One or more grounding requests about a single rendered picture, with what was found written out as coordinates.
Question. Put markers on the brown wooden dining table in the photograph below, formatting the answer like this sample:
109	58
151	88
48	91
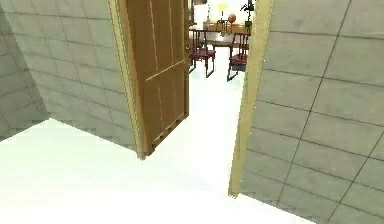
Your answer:
223	39

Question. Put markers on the orange ball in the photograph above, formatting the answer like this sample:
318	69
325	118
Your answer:
232	18

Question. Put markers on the green house plant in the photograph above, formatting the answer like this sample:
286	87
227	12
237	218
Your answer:
248	10

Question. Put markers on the brown wooden room door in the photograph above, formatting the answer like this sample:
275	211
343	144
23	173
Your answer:
160	66

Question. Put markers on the yellow shade table lamp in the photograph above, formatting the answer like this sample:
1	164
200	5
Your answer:
222	7

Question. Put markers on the dark wooden red-seat chair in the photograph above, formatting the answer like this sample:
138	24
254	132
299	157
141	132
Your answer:
202	50
238	56

